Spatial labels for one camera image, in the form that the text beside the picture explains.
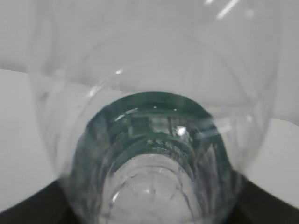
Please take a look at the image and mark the clear water bottle green label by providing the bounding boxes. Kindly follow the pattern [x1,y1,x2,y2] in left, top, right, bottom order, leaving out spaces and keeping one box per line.
[28,0,282,224]

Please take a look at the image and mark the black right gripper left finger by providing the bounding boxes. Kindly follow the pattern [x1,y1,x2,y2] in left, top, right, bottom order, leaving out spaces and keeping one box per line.
[0,181,75,224]

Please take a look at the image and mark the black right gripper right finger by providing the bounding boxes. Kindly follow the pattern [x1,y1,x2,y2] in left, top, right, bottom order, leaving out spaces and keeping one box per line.
[228,176,299,224]

